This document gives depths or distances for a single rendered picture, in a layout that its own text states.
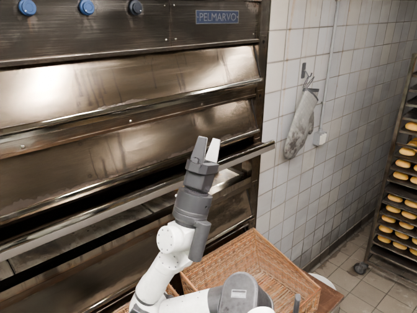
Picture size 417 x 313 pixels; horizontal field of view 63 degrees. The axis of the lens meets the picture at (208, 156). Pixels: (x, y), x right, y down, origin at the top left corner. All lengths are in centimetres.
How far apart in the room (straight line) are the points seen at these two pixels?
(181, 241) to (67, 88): 62
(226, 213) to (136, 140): 74
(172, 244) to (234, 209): 111
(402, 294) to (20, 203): 277
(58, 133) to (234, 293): 73
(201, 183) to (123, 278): 87
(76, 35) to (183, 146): 60
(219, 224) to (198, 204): 103
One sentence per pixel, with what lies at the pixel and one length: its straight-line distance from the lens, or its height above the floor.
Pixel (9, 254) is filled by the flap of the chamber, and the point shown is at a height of 141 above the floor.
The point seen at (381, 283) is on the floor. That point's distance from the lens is 323.
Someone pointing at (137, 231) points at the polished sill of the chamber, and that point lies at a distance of 150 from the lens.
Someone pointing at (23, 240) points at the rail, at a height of 143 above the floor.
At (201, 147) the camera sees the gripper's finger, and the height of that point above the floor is 175.
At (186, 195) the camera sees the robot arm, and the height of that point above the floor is 163.
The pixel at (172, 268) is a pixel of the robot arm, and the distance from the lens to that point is 90.
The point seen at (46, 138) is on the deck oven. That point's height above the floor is 166.
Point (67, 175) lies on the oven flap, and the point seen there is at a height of 152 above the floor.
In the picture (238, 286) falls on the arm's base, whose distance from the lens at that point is 90.
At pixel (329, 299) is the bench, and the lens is 211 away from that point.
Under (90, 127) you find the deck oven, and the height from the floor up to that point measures 166.
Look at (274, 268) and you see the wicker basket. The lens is 208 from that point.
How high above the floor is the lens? 204
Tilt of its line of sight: 24 degrees down
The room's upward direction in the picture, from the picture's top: straight up
